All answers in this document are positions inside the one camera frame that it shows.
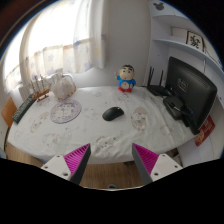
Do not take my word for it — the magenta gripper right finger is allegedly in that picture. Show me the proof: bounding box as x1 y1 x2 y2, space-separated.
132 143 182 185

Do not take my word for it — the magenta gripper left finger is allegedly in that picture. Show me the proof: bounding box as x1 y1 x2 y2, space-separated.
42 144 91 185

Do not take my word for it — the black computer mouse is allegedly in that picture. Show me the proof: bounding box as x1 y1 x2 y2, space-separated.
102 107 124 121

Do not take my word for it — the black computer monitor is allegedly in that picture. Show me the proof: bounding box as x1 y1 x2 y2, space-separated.
165 57 217 135

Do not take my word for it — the white patterned tablecloth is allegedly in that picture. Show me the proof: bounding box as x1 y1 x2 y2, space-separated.
8 86 193 164

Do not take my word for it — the black box device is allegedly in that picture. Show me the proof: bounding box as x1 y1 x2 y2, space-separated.
163 96 193 120

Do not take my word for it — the red booklet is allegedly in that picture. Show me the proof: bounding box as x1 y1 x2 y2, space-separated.
194 116 215 146

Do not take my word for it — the black keyboard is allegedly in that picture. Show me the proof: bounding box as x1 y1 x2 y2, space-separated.
12 94 35 124

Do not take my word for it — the black wifi router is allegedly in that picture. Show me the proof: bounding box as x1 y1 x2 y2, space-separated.
147 67 170 97

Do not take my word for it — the wooden model ship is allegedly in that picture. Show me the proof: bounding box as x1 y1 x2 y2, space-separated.
31 76 50 102

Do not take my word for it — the wooden chair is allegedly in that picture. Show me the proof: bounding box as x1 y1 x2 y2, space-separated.
0 96 18 129

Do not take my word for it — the cartoon boy figurine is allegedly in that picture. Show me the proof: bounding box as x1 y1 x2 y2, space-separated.
115 64 136 93

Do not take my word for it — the white star curtain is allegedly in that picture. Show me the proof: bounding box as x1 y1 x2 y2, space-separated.
3 0 108 92

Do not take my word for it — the framed calligraphy picture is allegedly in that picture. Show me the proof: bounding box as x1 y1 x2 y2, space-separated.
186 31 204 51

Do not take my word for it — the white wall shelf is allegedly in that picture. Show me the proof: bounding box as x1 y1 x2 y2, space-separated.
148 0 224 107

